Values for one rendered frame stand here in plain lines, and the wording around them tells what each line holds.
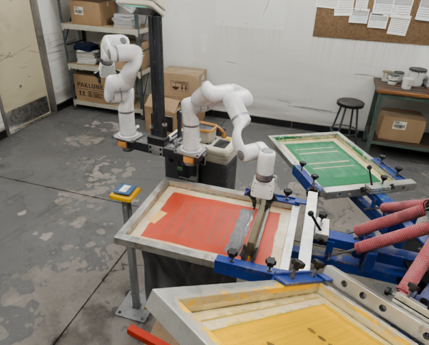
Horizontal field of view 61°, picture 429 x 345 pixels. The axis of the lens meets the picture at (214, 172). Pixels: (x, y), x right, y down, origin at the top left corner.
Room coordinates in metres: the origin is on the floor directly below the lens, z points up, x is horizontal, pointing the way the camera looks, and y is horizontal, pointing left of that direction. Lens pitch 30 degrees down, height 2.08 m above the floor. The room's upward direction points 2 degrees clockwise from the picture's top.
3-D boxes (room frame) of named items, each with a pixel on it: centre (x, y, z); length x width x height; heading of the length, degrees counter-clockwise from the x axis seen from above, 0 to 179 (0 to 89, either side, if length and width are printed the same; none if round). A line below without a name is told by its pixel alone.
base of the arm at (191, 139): (1.94, 0.14, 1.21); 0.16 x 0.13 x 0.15; 158
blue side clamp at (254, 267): (1.13, -0.17, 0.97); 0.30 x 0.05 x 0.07; 74
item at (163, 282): (1.28, 0.10, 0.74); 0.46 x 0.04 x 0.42; 74
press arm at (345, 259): (1.34, -0.43, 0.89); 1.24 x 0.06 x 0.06; 74
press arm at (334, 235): (1.31, -0.55, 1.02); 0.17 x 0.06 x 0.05; 74
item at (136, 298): (1.73, 0.50, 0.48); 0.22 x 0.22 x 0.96; 74
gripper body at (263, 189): (1.40, -0.22, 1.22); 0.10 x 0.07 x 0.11; 74
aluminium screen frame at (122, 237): (1.46, -0.01, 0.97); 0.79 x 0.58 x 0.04; 74
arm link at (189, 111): (1.93, 0.13, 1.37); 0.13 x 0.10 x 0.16; 125
